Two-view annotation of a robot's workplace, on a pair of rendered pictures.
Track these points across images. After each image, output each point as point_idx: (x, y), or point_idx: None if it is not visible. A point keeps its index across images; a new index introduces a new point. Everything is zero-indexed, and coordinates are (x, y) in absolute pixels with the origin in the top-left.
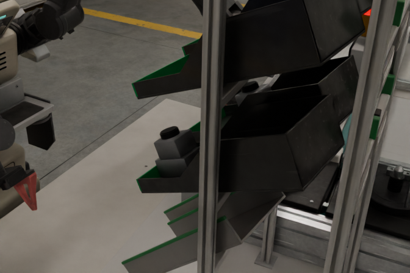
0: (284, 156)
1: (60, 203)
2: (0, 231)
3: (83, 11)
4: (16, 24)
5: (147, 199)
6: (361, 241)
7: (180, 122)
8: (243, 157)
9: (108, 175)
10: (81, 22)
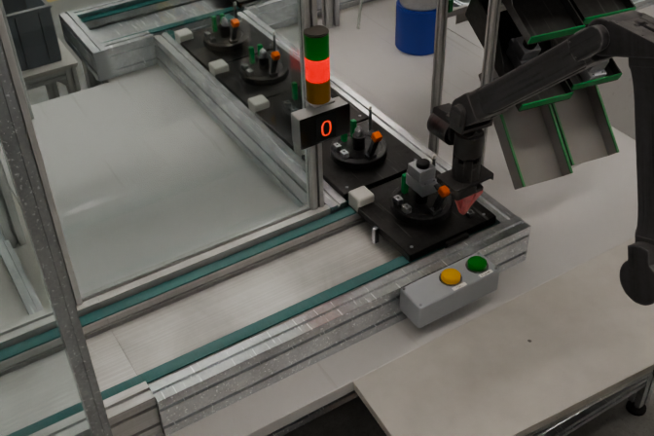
0: None
1: (647, 327)
2: None
3: (621, 267)
4: None
5: (547, 295)
6: (420, 142)
7: (437, 404)
8: None
9: (581, 344)
10: (622, 286)
